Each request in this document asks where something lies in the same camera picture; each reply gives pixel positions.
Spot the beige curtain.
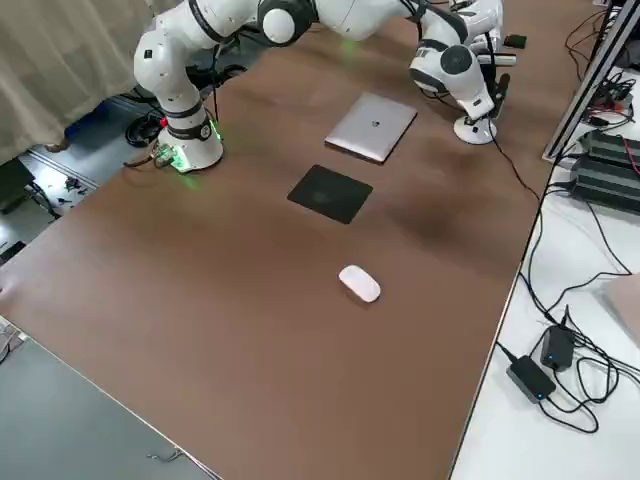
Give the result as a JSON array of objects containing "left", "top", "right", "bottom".
[{"left": 0, "top": 0, "right": 166, "bottom": 166}]

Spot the black electronics box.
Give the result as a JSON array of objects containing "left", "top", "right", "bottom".
[{"left": 569, "top": 127, "right": 640, "bottom": 217}]

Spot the black mouse pad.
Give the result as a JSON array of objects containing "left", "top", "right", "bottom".
[{"left": 286, "top": 163, "right": 374, "bottom": 226}]

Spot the green circuit board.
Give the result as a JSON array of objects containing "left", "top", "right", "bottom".
[{"left": 152, "top": 143, "right": 177, "bottom": 170}]

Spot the silver closed laptop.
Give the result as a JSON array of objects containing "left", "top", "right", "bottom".
[{"left": 323, "top": 92, "right": 419, "bottom": 165}]

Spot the white gooseneck desk lamp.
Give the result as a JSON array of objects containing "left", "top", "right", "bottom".
[{"left": 452, "top": 9, "right": 501, "bottom": 145}]

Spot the aluminium camera post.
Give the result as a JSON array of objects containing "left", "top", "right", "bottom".
[{"left": 542, "top": 0, "right": 640, "bottom": 162}]

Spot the white computer mouse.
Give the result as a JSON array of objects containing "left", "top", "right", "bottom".
[{"left": 338, "top": 264, "right": 383, "bottom": 304}]

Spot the black floor box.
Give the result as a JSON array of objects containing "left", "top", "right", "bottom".
[{"left": 0, "top": 158, "right": 34, "bottom": 214}]

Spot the blue floor object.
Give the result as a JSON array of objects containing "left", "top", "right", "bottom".
[{"left": 63, "top": 97, "right": 126, "bottom": 146}]

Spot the pale pink flat object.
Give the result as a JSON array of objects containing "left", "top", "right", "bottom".
[{"left": 606, "top": 272, "right": 640, "bottom": 346}]

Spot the black flat hub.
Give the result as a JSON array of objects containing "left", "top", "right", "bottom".
[{"left": 506, "top": 354, "right": 558, "bottom": 404}]

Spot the black power adapter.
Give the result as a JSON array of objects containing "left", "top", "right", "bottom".
[{"left": 539, "top": 324, "right": 576, "bottom": 372}]

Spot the black lamp power cable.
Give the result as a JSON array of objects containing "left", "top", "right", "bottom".
[{"left": 491, "top": 133, "right": 544, "bottom": 206}]

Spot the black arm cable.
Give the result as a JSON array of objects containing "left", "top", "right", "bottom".
[{"left": 197, "top": 29, "right": 224, "bottom": 126}]

